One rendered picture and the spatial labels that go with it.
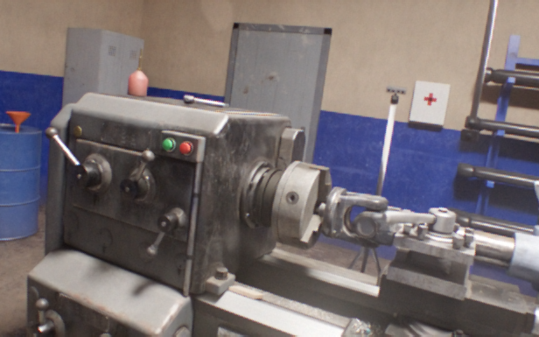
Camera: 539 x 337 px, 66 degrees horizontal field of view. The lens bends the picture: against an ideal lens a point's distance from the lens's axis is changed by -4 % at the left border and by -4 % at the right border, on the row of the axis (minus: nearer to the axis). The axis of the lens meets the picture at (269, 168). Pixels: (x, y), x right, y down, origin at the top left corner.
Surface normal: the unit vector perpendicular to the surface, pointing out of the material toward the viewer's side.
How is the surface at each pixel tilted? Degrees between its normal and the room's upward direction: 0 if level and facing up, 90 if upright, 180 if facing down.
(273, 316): 36
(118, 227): 90
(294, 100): 90
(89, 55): 90
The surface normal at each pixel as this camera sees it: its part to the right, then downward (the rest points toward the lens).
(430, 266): -0.46, 0.08
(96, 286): -0.11, -0.78
